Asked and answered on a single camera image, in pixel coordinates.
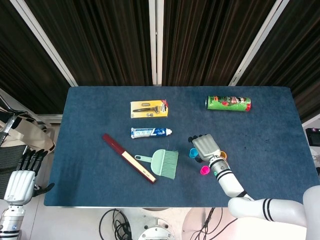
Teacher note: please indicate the pink plastic cup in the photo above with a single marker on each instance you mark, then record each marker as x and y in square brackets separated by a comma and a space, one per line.
[204, 171]

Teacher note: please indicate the black device with pink label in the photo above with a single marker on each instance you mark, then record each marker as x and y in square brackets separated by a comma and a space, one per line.
[313, 136]

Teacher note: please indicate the white frame post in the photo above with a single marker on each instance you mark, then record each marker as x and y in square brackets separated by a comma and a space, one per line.
[45, 43]
[255, 43]
[155, 42]

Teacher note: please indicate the mint green hand brush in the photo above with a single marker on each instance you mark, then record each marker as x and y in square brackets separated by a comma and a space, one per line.
[163, 163]

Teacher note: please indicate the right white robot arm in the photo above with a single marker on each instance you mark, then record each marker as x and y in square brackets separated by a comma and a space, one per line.
[230, 182]

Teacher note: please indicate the light blue plastic cup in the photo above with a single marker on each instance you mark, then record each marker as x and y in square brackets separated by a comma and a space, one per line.
[192, 153]

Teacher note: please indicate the yellow razor blister pack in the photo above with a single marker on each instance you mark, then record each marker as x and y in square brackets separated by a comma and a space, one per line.
[150, 108]

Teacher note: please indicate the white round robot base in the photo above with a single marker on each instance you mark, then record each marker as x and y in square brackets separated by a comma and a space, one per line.
[156, 232]

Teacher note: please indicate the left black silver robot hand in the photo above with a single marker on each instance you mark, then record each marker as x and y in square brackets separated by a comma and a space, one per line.
[20, 183]

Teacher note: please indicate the orange plastic cup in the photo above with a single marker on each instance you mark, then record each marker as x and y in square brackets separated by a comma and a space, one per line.
[226, 157]

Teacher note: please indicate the dark brown curtain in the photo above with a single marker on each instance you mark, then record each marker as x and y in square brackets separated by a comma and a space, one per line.
[200, 37]

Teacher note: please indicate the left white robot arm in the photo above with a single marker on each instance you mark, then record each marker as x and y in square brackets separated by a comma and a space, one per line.
[10, 221]

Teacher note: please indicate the red and cream stick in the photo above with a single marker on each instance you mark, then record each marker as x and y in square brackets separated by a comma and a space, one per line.
[128, 157]

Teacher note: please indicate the black mesh chair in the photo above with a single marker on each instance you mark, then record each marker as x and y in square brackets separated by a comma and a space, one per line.
[10, 160]

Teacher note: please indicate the white blue toothpaste tube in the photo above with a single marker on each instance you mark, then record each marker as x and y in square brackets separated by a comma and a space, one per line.
[147, 132]

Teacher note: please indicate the green chip can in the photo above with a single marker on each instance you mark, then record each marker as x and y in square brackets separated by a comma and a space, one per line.
[227, 103]

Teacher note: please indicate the blue fabric table mat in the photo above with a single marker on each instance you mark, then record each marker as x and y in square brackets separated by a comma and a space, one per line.
[100, 190]

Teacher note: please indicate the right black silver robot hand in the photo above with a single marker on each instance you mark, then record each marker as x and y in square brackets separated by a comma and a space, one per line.
[206, 147]

